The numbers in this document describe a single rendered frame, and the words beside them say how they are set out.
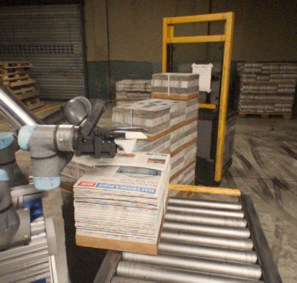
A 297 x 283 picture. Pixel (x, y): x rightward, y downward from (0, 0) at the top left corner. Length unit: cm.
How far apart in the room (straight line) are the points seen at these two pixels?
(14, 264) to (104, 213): 43
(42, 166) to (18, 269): 54
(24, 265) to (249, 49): 800
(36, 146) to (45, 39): 894
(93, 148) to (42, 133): 14
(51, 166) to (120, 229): 32
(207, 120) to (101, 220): 237
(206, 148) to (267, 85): 399
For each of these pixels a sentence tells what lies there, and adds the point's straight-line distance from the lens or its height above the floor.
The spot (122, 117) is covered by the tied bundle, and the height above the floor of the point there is 99.
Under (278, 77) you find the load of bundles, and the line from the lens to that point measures 701.
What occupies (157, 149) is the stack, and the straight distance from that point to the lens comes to 209.
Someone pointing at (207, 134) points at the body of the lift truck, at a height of 57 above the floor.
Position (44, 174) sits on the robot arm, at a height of 112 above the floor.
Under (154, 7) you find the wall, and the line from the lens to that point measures 865.
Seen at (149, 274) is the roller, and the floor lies 79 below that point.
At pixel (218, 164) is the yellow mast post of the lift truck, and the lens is 308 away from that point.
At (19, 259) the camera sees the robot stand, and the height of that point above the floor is 71.
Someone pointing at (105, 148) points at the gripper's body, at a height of 120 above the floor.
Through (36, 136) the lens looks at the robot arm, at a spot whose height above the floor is 123.
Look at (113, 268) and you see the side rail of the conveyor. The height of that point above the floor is 80.
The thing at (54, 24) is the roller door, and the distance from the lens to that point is 956.
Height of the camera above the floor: 144
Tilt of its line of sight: 16 degrees down
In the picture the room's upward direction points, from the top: straight up
